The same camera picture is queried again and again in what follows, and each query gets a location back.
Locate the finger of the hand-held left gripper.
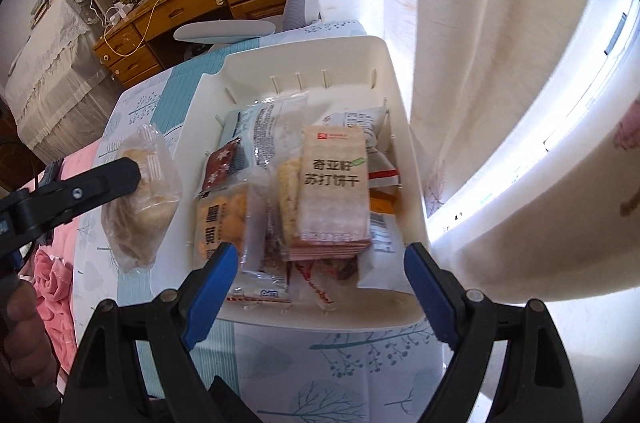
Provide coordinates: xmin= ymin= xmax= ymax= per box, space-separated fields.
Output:
xmin=30 ymin=157 xmax=142 ymax=234

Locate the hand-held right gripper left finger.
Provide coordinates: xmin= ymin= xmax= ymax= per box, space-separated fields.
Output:
xmin=59 ymin=242 xmax=240 ymax=423

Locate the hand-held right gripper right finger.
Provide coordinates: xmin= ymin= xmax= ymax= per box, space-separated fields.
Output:
xmin=404 ymin=242 xmax=583 ymax=423

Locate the orange pastry packet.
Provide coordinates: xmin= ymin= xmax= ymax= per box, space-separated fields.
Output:
xmin=192 ymin=182 xmax=268 ymax=279

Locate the orange snack packet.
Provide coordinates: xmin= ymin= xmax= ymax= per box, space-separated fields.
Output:
xmin=367 ymin=195 xmax=402 ymax=215

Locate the red clear nut bar packet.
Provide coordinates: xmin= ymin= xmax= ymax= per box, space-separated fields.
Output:
xmin=287 ymin=257 xmax=361 ymax=311

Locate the small red snack packet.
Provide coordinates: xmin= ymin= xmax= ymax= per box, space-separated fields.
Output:
xmin=202 ymin=137 xmax=243 ymax=191

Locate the beige cracker packet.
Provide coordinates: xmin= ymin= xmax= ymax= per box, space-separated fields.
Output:
xmin=295 ymin=125 xmax=373 ymax=259

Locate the white plastic storage bin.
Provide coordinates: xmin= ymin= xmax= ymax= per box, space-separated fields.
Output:
xmin=187 ymin=35 xmax=428 ymax=331

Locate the person's left hand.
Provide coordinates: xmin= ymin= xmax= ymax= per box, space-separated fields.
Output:
xmin=5 ymin=284 xmax=59 ymax=387

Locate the pink blanket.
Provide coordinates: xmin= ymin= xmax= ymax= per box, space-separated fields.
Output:
xmin=20 ymin=143 xmax=121 ymax=264

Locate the white lace furniture cover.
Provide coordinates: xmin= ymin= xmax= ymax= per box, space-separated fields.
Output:
xmin=5 ymin=0 xmax=126 ymax=151

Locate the white power strip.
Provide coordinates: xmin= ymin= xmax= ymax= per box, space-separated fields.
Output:
xmin=106 ymin=2 xmax=135 ymax=26

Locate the pale blue clear snack packet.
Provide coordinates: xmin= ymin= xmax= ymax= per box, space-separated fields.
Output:
xmin=217 ymin=95 xmax=308 ymax=176

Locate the small white snack packet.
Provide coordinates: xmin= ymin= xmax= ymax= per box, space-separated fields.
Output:
xmin=322 ymin=107 xmax=391 ymax=151

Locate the wooden desk with drawers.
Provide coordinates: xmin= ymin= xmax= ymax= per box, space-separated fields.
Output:
xmin=92 ymin=0 xmax=297 ymax=90

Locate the white floral curtain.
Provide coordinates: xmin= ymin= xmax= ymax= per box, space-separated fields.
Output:
xmin=295 ymin=0 xmax=640 ymax=404

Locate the yellow cable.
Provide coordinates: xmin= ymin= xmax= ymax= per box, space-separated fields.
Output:
xmin=104 ymin=0 xmax=161 ymax=56

